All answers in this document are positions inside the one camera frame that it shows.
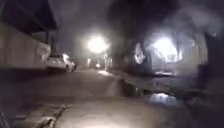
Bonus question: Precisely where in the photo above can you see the white car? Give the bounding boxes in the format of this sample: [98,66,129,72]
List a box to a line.
[45,53,77,73]

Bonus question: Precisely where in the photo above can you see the dark asphalt road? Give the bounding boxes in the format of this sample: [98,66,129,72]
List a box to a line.
[0,68,224,128]

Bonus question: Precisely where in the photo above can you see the pale long wall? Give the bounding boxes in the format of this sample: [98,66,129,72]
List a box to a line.
[0,21,52,70]

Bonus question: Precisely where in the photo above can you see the dark roadside verge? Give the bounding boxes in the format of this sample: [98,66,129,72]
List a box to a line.
[111,68,224,111]

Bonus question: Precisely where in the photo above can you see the building with dark roof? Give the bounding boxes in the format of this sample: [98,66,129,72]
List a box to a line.
[0,0,58,43]

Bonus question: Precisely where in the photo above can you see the street lamp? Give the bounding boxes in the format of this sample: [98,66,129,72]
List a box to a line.
[87,35,110,69]

